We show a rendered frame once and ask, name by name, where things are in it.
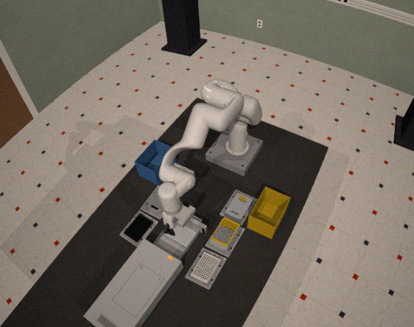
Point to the yellow open box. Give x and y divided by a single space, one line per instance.
271 209

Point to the blue open-top bin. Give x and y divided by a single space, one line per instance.
149 162

